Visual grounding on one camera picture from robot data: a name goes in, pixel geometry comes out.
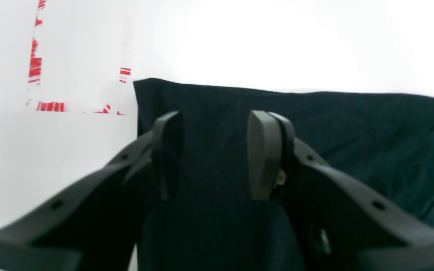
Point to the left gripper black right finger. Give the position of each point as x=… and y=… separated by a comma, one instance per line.
x=270, y=146

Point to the black printed t-shirt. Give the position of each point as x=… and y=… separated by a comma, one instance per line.
x=359, y=194

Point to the red tape rectangle marking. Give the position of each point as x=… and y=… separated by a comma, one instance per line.
x=81, y=57

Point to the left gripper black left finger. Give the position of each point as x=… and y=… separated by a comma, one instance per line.
x=166, y=152

